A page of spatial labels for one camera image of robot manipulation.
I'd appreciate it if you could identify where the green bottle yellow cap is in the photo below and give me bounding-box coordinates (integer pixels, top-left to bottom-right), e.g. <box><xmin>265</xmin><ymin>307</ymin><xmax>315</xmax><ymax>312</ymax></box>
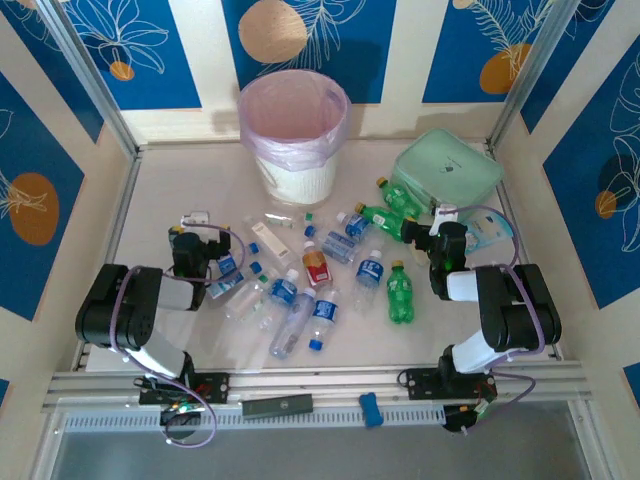
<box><xmin>375</xmin><ymin>176</ymin><xmax>425</xmax><ymax>214</ymax></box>
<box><xmin>354</xmin><ymin>201</ymin><xmax>407</xmax><ymax>241</ymax></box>
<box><xmin>387</xmin><ymin>259</ymin><xmax>416</xmax><ymax>325</ymax></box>

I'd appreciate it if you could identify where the pale blue label bottle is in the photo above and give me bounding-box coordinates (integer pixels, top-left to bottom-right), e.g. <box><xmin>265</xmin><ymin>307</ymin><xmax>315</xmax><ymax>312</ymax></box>
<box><xmin>205</xmin><ymin>262</ymin><xmax>264</xmax><ymax>301</ymax></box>

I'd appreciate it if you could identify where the blue label bottle white cap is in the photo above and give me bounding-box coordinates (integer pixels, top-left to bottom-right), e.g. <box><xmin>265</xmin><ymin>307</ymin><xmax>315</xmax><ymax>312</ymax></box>
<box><xmin>351</xmin><ymin>249</ymin><xmax>386</xmax><ymax>312</ymax></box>
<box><xmin>335</xmin><ymin>211</ymin><xmax>374</xmax><ymax>240</ymax></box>
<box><xmin>257</xmin><ymin>268</ymin><xmax>301</xmax><ymax>331</ymax></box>

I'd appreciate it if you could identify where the clear bottle green white label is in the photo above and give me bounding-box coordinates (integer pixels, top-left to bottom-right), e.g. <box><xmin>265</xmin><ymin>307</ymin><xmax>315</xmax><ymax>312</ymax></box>
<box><xmin>222</xmin><ymin>277</ymin><xmax>269</xmax><ymax>322</ymax></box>

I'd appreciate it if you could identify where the soda water bottle blue cap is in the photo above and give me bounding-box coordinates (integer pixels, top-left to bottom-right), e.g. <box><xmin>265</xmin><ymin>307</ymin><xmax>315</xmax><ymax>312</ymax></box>
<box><xmin>303</xmin><ymin>225</ymin><xmax>362</xmax><ymax>264</ymax></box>

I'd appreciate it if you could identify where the red orange label bottle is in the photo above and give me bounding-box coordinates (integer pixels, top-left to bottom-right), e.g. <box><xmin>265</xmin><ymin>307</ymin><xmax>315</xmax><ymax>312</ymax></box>
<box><xmin>301</xmin><ymin>240</ymin><xmax>335</xmax><ymax>287</ymax></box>

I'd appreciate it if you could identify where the tall clear bottle white cap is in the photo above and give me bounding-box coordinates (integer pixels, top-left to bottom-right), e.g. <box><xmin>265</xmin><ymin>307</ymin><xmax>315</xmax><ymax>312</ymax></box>
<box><xmin>268</xmin><ymin>287</ymin><xmax>317</xmax><ymax>360</ymax></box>

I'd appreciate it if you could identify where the white ribbed waste bin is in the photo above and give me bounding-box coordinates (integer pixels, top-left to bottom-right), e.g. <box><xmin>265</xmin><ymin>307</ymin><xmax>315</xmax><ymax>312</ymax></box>
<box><xmin>252</xmin><ymin>145</ymin><xmax>340</xmax><ymax>206</ymax></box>

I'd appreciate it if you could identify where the pink plastic bin liner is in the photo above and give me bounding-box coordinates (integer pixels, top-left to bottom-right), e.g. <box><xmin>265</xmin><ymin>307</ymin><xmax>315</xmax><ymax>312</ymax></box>
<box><xmin>237</xmin><ymin>68</ymin><xmax>351</xmax><ymax>174</ymax></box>

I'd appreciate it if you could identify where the blue white wipes packet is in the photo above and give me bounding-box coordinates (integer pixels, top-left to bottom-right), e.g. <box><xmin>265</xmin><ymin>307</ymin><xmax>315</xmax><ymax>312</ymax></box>
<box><xmin>462</xmin><ymin>208</ymin><xmax>516</xmax><ymax>251</ymax></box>

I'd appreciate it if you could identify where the small clear bottle green label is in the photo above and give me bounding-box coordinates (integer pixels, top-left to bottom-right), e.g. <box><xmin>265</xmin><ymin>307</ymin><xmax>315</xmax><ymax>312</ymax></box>
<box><xmin>263</xmin><ymin>211</ymin><xmax>297</xmax><ymax>230</ymax></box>

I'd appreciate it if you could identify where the mint green zip pouch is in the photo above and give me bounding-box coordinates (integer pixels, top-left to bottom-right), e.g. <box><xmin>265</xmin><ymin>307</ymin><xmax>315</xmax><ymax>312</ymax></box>
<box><xmin>389</xmin><ymin>128</ymin><xmax>505</xmax><ymax>226</ymax></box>

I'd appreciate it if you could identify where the blue bone-shaped object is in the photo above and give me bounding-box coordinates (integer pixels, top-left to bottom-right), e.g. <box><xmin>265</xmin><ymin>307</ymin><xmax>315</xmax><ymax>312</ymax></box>
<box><xmin>358</xmin><ymin>393</ymin><xmax>384</xmax><ymax>429</ymax></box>

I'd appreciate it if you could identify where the dark grey flat device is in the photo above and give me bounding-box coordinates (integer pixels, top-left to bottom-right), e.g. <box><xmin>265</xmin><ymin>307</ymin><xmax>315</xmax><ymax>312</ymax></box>
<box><xmin>242</xmin><ymin>393</ymin><xmax>315</xmax><ymax>417</ymax></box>

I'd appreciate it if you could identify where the grey metal panel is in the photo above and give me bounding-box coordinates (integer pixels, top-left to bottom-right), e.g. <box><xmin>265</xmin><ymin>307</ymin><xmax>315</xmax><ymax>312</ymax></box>
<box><xmin>49</xmin><ymin>429</ymin><xmax>589</xmax><ymax>480</ymax></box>

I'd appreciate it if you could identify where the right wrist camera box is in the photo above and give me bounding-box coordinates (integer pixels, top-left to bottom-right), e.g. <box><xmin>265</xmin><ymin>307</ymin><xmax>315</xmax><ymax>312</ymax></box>
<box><xmin>432</xmin><ymin>203</ymin><xmax>460</xmax><ymax>226</ymax></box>

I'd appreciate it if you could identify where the aluminium side rail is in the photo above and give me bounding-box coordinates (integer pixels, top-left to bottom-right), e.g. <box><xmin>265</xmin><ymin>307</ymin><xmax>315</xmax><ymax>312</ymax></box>
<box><xmin>487</xmin><ymin>144</ymin><xmax>566</xmax><ymax>361</ymax></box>
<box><xmin>74</xmin><ymin>149</ymin><xmax>145</xmax><ymax>371</ymax></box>

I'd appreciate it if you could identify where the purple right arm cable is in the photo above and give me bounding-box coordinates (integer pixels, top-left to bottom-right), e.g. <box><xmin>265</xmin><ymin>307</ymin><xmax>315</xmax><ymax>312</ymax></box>
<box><xmin>452</xmin><ymin>203</ymin><xmax>547</xmax><ymax>426</ymax></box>

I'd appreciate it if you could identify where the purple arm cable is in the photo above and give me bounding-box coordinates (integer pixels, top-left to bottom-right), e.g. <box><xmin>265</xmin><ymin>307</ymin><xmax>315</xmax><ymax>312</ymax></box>
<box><xmin>107</xmin><ymin>224</ymin><xmax>247</xmax><ymax>449</ymax></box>
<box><xmin>452</xmin><ymin>203</ymin><xmax>547</xmax><ymax>426</ymax></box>

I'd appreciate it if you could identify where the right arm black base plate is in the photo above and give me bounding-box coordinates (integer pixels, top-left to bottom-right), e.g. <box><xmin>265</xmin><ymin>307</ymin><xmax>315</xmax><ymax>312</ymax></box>
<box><xmin>403</xmin><ymin>367</ymin><xmax>499</xmax><ymax>401</ymax></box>

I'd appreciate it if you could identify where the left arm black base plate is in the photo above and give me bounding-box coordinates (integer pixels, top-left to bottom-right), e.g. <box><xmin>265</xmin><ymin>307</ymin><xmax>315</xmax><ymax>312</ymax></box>
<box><xmin>138</xmin><ymin>372</ymin><xmax>231</xmax><ymax>406</ymax></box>

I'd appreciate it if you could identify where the aluminium cross rail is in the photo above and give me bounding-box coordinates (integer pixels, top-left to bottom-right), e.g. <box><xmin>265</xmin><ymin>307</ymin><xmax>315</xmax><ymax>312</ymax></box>
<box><xmin>42</xmin><ymin>359</ymin><xmax>591</xmax><ymax>412</ymax></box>

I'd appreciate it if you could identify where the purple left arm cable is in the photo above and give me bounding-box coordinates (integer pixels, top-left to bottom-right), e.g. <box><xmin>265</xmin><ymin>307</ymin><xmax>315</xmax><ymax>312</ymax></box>
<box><xmin>107</xmin><ymin>224</ymin><xmax>247</xmax><ymax>449</ymax></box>

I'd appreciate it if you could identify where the aluminium frame post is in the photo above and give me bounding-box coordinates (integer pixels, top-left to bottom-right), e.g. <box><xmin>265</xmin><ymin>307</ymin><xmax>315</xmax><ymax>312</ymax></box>
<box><xmin>37</xmin><ymin>0</ymin><xmax>142</xmax><ymax>157</ymax></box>
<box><xmin>487</xmin><ymin>0</ymin><xmax>584</xmax><ymax>149</ymax></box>

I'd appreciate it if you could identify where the grey slotted cable duct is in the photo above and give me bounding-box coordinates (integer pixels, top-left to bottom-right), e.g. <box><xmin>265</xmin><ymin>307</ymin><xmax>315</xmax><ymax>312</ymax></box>
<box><xmin>62</xmin><ymin>404</ymin><xmax>446</xmax><ymax>434</ymax></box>

